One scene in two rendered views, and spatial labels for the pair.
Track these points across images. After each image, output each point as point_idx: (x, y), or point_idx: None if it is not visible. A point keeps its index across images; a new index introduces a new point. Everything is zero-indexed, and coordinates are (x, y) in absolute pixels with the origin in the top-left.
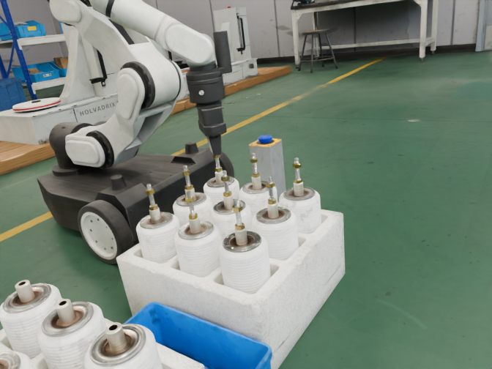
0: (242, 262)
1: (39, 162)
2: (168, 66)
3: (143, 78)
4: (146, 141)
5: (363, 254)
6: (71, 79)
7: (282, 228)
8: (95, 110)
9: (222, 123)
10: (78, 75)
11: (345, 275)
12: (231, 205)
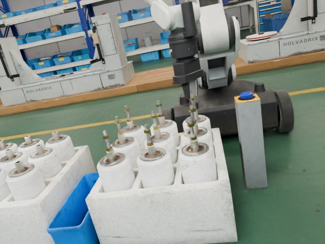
0: (97, 170)
1: (241, 75)
2: (220, 23)
3: (197, 33)
4: (317, 73)
5: (280, 242)
6: (290, 17)
7: (140, 165)
8: (297, 42)
9: (182, 75)
10: (296, 14)
11: (235, 243)
12: (156, 136)
